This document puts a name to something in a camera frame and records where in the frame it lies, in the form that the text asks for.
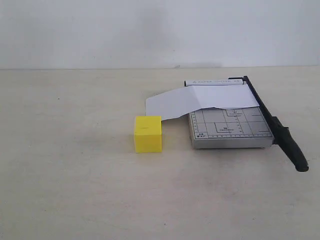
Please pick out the yellow cube block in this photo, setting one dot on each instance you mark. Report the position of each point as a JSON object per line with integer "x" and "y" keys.
{"x": 148, "y": 134}

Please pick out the white paper sheet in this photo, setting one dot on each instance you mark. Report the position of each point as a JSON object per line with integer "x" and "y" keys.
{"x": 181, "y": 101}

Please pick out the black cutter blade arm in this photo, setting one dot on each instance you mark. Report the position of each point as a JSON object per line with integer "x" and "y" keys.
{"x": 281, "y": 134}

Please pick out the grey paper cutter base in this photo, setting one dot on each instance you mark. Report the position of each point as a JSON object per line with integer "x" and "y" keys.
{"x": 213, "y": 128}

